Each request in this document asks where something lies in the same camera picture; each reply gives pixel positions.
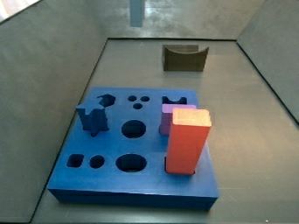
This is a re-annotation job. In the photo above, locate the blue shape-sorter base block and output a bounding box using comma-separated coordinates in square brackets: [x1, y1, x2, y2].
[48, 87, 220, 210]

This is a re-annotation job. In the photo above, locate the red rectangular block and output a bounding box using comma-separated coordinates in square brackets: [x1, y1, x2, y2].
[165, 108, 211, 175]

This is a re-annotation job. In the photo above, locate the dark blue star peg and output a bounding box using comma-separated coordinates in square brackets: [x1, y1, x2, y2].
[76, 97, 108, 137]

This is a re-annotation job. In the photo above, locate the black curved fixture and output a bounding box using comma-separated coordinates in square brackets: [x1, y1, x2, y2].
[163, 45, 210, 72]

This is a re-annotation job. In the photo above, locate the purple block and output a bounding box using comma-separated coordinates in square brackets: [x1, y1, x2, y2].
[159, 103, 198, 137]

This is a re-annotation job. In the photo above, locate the light blue square-circle object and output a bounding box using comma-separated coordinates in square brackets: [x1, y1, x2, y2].
[129, 0, 145, 27]

